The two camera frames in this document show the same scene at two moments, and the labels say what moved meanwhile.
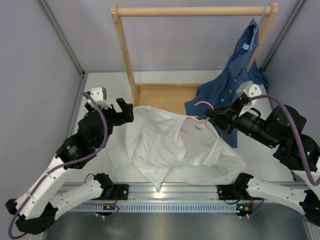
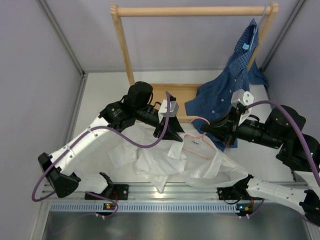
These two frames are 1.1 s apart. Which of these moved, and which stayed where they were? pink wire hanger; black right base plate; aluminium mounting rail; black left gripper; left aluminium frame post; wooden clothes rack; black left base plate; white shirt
Moved: black left gripper; pink wire hanger; white shirt
Stayed: left aluminium frame post; aluminium mounting rail; wooden clothes rack; black right base plate; black left base plate
